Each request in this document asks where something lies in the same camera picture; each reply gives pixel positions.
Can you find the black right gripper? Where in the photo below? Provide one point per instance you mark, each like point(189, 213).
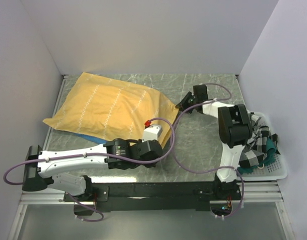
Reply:
point(182, 105)

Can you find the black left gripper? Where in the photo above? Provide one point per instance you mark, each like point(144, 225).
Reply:
point(140, 141)

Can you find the yellow and blue pillowcase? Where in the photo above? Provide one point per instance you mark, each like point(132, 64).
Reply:
point(108, 108)

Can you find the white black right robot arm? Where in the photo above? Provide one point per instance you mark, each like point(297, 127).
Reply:
point(234, 127)

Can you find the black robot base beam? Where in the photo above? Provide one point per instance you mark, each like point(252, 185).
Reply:
point(165, 203)

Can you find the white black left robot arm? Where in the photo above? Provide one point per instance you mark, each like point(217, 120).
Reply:
point(52, 169)

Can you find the black white checkered cloth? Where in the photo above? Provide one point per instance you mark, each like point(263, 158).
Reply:
point(259, 130)

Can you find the teal green cloth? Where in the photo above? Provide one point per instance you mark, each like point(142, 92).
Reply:
point(257, 155)

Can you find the white plastic basket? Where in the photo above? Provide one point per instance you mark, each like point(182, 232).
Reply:
point(274, 171)

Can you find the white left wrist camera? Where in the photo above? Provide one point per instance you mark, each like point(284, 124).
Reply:
point(151, 131)

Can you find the aluminium frame rail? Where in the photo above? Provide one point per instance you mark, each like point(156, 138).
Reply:
point(252, 192)

